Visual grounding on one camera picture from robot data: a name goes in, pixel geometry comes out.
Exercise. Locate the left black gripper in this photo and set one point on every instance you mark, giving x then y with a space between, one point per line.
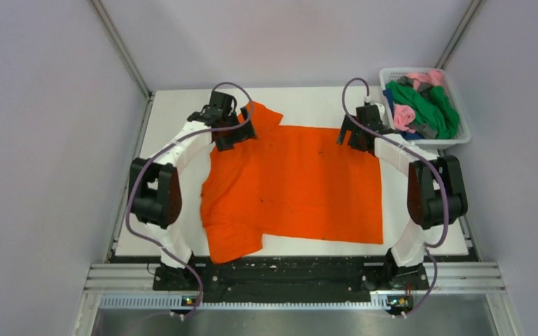
224 143

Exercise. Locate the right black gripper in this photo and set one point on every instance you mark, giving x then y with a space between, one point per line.
349 125

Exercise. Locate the orange t-shirt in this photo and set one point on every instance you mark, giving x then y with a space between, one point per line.
289 181

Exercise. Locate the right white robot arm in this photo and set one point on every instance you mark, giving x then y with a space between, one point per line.
436 196

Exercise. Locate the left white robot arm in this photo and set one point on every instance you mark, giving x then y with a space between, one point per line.
155 199

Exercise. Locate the pink t-shirt in basket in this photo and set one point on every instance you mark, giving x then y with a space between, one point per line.
421 81

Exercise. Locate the blue t-shirt in basket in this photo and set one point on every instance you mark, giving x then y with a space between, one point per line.
406 135

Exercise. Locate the grey t-shirt in basket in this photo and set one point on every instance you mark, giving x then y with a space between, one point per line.
423 128

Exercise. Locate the green t-shirt in basket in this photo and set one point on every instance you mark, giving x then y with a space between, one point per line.
432 106

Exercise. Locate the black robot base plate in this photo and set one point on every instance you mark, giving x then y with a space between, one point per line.
293 279

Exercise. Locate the grey slotted cable duct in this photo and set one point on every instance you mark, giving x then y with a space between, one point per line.
186 302

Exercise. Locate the aluminium frame rail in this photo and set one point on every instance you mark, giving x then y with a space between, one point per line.
453 278

